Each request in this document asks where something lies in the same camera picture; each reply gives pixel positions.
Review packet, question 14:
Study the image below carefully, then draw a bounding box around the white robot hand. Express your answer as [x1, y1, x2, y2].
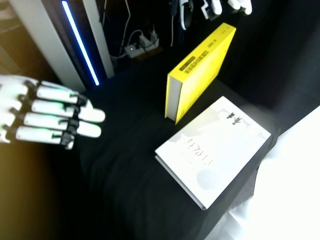
[0, 74, 106, 150]
[200, 0, 253, 21]

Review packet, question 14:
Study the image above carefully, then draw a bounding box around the thick yellow book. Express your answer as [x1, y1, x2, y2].
[164, 22, 237, 125]

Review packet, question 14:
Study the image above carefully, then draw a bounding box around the white plug adapter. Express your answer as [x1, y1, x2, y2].
[139, 26, 160, 49]

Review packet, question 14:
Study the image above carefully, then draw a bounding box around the grey white pillar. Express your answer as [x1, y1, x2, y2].
[9, 0, 116, 92]

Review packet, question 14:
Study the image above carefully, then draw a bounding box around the blue LED light strip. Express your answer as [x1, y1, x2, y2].
[61, 0, 100, 87]

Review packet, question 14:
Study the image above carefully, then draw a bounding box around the white power strip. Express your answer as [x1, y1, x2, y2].
[124, 37, 160, 59]

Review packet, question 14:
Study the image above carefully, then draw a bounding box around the white book with grey print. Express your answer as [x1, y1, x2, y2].
[154, 95, 273, 211]

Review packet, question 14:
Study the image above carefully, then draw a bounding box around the white sheet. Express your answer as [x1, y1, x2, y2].
[206, 104, 320, 240]

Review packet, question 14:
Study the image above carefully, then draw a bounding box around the white hanging cable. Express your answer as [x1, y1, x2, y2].
[170, 7, 175, 48]

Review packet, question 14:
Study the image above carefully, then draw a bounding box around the thin grey cable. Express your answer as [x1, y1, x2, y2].
[109, 0, 132, 60]

